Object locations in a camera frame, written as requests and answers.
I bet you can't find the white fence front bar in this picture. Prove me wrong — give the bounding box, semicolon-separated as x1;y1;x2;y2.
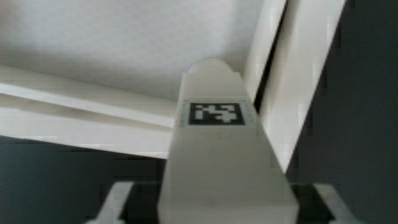
0;108;170;159

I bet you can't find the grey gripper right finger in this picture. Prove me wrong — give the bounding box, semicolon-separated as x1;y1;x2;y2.
314;183;365;224

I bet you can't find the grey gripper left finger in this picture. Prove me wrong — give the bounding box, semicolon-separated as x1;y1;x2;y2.
83;181;134;224

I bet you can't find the white fence bar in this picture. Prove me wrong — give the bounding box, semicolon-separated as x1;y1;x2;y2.
0;108;170;159
259;0;346;170

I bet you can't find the white desk tabletop tray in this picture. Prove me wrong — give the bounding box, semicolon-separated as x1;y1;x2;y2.
0;0;285;127

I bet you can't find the white desk leg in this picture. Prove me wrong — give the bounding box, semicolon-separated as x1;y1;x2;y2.
157;58;298;224

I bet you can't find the white fence right bar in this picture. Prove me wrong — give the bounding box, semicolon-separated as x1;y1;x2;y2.
259;0;346;170

